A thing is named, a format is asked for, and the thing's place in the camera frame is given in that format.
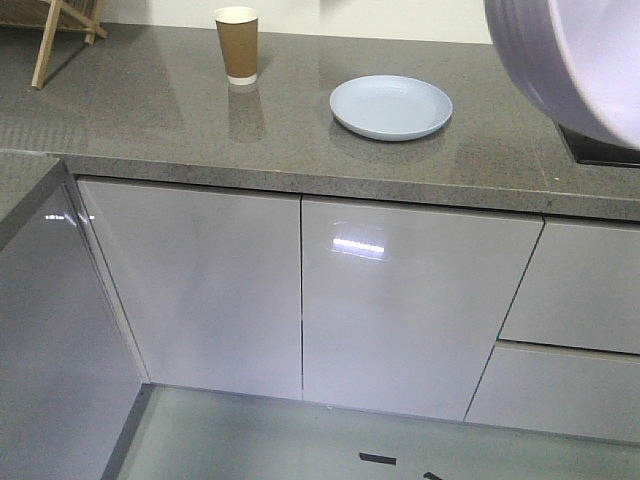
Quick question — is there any black gas stove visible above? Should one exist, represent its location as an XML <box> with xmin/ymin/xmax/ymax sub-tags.
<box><xmin>557</xmin><ymin>124</ymin><xmax>640</xmax><ymax>168</ymax></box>

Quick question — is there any grey lower drawer front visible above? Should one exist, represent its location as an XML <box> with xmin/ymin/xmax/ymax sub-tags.
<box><xmin>465</xmin><ymin>340</ymin><xmax>639</xmax><ymax>443</ymax></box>

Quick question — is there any grey side cabinet door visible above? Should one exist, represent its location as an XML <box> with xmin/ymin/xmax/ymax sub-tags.
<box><xmin>78</xmin><ymin>179</ymin><xmax>302</xmax><ymax>399</ymax></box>

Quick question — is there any black tape strip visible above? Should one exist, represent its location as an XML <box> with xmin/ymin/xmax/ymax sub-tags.
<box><xmin>358</xmin><ymin>452</ymin><xmax>397</xmax><ymax>466</ymax></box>
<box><xmin>423</xmin><ymin>472</ymin><xmax>443</xmax><ymax>480</ymax></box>

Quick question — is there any grey drawer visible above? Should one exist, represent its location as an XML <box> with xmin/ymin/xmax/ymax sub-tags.
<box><xmin>465</xmin><ymin>340</ymin><xmax>639</xmax><ymax>443</ymax></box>
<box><xmin>500</xmin><ymin>219</ymin><xmax>639</xmax><ymax>354</ymax></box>

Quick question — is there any grey cabinet door middle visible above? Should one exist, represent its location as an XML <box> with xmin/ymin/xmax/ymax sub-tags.
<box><xmin>301</xmin><ymin>200</ymin><xmax>543</xmax><ymax>421</ymax></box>

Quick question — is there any grey cabinet door right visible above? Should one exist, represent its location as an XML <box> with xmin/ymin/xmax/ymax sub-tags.
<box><xmin>1</xmin><ymin>187</ymin><xmax>141</xmax><ymax>479</ymax></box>

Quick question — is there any purple bowl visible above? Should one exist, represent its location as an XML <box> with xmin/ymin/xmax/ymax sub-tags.
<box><xmin>484</xmin><ymin>1</ymin><xmax>639</xmax><ymax>149</ymax></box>

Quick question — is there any wooden dish rack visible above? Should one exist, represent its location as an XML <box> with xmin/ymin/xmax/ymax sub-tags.
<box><xmin>1</xmin><ymin>0</ymin><xmax>108</xmax><ymax>90</ymax></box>

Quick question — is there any light blue plate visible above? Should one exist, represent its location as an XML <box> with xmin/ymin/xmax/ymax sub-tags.
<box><xmin>329</xmin><ymin>75</ymin><xmax>453</xmax><ymax>142</ymax></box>

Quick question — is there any brown paper cup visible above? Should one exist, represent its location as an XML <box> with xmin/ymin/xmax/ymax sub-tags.
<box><xmin>214</xmin><ymin>6</ymin><xmax>258</xmax><ymax>86</ymax></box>

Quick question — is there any grey upper drawer front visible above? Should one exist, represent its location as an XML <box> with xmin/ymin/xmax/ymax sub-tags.
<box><xmin>500</xmin><ymin>219</ymin><xmax>639</xmax><ymax>354</ymax></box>

